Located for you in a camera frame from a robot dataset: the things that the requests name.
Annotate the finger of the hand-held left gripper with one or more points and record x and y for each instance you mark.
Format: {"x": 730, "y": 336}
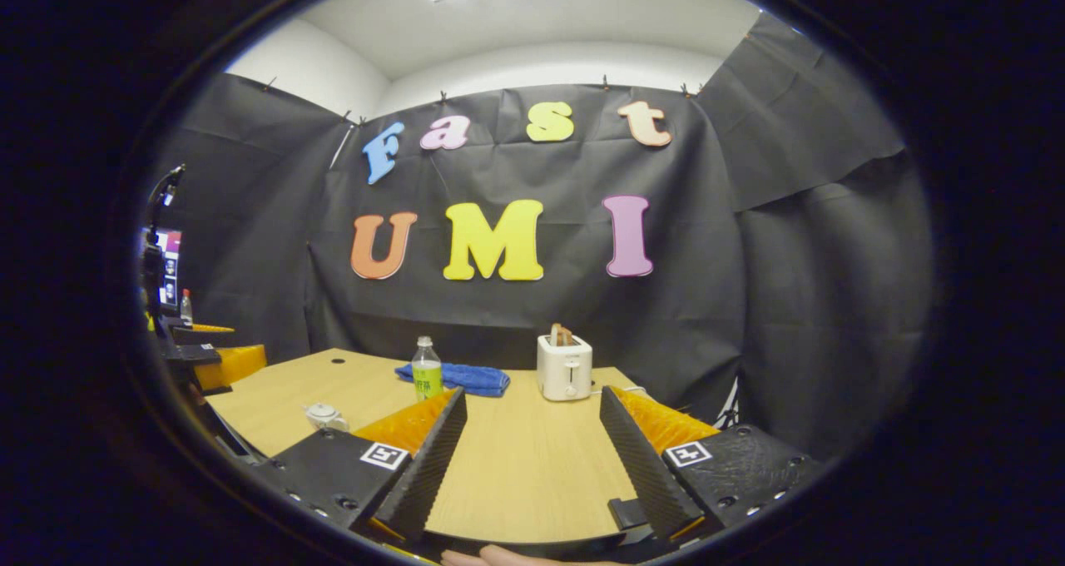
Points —
{"x": 208, "y": 329}
{"x": 237, "y": 364}

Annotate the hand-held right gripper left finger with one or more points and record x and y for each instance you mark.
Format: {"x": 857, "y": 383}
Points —
{"x": 428, "y": 466}

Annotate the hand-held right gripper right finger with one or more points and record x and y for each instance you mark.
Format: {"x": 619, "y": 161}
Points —
{"x": 645, "y": 466}

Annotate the green label water bottle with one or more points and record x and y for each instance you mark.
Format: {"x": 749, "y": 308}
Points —
{"x": 427, "y": 374}

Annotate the white ceramic teacup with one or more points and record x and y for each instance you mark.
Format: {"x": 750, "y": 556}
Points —
{"x": 326, "y": 423}

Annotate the red cap plastic bottle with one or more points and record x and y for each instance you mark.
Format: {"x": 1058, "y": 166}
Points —
{"x": 186, "y": 308}

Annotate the computer monitor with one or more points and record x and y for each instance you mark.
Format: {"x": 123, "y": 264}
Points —
{"x": 172, "y": 266}

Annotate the blue towel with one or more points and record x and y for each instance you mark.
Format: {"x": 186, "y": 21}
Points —
{"x": 474, "y": 379}

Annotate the white toaster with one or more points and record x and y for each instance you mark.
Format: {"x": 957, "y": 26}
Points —
{"x": 564, "y": 370}

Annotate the bread slice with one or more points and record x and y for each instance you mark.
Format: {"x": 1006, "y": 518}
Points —
{"x": 562, "y": 335}

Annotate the black backdrop cloth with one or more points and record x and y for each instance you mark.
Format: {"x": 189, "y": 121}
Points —
{"x": 707, "y": 300}

